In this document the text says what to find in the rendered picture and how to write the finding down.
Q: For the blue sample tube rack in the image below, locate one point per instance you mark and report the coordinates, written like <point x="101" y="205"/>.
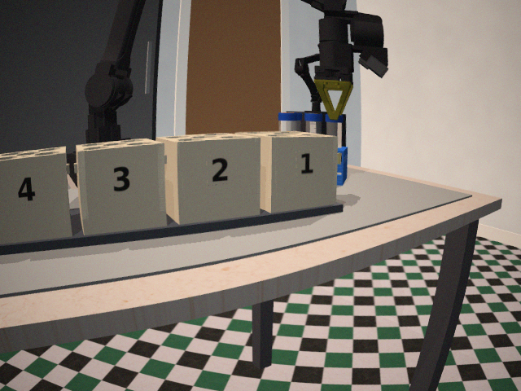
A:
<point x="341" y="178"/>

